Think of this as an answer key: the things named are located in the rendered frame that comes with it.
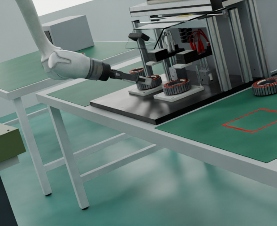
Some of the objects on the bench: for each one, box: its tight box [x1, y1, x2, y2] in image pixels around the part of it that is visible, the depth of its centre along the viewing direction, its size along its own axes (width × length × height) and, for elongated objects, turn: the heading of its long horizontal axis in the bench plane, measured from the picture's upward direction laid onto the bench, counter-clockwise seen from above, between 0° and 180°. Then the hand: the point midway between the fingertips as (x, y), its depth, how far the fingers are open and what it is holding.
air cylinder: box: [196, 68, 218, 85], centre depth 228 cm, size 5×8×6 cm
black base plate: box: [90, 70, 260, 125], centre depth 235 cm, size 47×64×2 cm
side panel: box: [247, 0, 277, 80], centre depth 216 cm, size 28×3×32 cm, turn 161°
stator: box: [162, 78, 191, 95], centre depth 222 cm, size 11×11×4 cm
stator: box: [136, 75, 162, 90], centre depth 244 cm, size 11×11×4 cm
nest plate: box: [128, 81, 169, 96], centre depth 244 cm, size 15×15×1 cm
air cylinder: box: [169, 66, 187, 80], centre depth 249 cm, size 5×8×6 cm
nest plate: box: [153, 85, 204, 102], centre depth 223 cm, size 15×15×1 cm
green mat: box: [46, 57, 174, 107], centre depth 300 cm, size 94×61×1 cm, turn 161°
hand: (141, 80), depth 242 cm, fingers open, 13 cm apart
